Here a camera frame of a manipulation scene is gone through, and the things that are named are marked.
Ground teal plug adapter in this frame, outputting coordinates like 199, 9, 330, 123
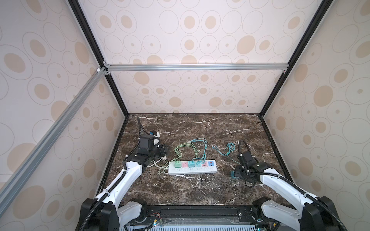
230, 171, 239, 180
188, 160, 196, 167

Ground teal charging cable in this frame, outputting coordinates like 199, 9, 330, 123
189, 138, 241, 168

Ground light green charging cable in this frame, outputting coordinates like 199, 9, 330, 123
157, 141, 203, 176

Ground light green plug adapter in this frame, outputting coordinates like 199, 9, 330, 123
173, 160, 182, 168

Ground white power strip coloured sockets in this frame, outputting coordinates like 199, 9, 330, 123
168, 160, 217, 175

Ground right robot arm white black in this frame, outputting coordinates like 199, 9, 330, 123
234, 140, 347, 231

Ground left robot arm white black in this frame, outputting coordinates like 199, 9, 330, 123
76, 122, 168, 231

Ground aluminium crossbar back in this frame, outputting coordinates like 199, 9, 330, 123
106, 63, 289, 72

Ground aluminium crossbar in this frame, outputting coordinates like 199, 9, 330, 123
106, 63, 289, 72
1, 66, 107, 216

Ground aluminium crossbar left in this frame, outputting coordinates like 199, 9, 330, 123
1, 66, 107, 216

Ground white power strip cable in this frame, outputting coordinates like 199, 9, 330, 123
147, 155, 169, 168

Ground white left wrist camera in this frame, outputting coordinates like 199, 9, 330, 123
149, 131, 161, 146

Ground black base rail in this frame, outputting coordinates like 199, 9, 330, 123
76, 204, 326, 231

